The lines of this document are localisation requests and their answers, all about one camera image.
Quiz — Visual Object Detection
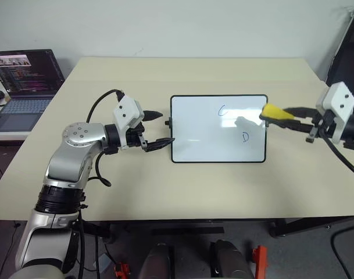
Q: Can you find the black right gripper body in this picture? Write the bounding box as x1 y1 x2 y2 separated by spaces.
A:
305 110 337 144

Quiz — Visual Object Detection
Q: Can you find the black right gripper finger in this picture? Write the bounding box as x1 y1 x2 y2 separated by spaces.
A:
266 117 314 134
282 106 319 119

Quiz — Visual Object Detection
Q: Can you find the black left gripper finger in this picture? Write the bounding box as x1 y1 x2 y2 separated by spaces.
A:
141 137 177 153
143 110 164 123

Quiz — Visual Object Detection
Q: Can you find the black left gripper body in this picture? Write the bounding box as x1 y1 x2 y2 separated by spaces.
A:
125 122 149 151

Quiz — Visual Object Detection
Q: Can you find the yellow eraser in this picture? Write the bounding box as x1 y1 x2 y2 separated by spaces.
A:
259 103 298 121

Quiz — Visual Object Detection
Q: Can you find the black framed whiteboard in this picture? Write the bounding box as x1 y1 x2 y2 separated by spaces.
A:
164 94 270 164

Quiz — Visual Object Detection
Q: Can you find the black panel with white edge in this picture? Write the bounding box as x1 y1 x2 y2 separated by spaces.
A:
324 8 354 88

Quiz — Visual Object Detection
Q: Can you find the open grey laptop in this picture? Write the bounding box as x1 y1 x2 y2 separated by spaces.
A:
0 48 66 133

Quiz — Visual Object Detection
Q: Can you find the orange red clamp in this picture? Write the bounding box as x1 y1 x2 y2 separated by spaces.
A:
252 245 268 279
113 261 130 279

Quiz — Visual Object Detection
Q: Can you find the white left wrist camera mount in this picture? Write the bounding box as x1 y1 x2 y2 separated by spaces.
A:
112 94 145 151

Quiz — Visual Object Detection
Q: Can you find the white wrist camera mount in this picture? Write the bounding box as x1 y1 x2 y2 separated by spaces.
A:
315 81 354 145
112 94 145 151

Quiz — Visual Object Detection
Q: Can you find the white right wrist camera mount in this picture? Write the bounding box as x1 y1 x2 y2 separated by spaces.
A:
315 81 354 145

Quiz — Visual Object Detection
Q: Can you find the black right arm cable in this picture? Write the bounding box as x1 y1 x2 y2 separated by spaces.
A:
321 132 354 181

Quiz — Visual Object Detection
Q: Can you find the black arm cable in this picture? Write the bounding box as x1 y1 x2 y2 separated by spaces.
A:
87 89 126 187
321 132 354 181

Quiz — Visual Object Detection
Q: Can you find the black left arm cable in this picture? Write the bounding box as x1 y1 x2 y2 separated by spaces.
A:
87 89 126 187

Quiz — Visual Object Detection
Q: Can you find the black table frame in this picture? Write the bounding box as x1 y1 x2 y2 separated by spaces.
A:
268 215 354 238

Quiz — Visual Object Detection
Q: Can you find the black floor cable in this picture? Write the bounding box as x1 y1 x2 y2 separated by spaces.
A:
330 222 354 277

